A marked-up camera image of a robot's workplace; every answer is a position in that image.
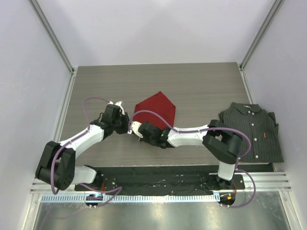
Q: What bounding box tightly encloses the red cloth napkin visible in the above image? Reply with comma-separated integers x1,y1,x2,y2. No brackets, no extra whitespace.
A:
132,92,176,129

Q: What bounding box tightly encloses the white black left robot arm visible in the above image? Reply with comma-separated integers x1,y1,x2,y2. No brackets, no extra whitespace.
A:
35,101,129,191

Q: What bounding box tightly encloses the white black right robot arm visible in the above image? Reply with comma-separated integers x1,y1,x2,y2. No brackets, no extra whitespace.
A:
130,120,245,190

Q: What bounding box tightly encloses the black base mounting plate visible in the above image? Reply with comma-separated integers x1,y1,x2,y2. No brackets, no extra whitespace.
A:
88,165,246,196

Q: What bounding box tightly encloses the dark striped button shirt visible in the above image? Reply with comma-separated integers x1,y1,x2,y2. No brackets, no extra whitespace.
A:
219,102,284,163

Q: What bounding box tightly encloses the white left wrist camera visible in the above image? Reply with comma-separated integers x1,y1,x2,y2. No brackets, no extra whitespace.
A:
108,101,125,115

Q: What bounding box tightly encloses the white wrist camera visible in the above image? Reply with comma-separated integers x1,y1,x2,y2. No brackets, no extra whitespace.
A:
108,101,125,115
128,121,143,138

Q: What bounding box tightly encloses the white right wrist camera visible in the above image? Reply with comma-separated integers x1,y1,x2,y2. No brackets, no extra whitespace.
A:
128,121,143,138

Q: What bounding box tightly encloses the white slotted cable duct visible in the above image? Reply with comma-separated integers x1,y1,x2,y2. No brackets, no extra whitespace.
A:
41,193,220,203

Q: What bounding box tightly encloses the left aluminium frame post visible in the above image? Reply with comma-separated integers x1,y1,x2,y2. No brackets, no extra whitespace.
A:
29,0,74,74

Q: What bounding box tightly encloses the aluminium frame post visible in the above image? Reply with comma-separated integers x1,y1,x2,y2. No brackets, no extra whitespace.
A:
29,0,74,74
239,0,284,71

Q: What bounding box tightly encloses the aluminium front rail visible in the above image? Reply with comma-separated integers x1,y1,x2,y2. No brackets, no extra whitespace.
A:
30,172,292,194

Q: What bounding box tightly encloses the right aluminium frame post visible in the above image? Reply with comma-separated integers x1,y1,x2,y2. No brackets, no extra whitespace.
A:
239,0,284,71

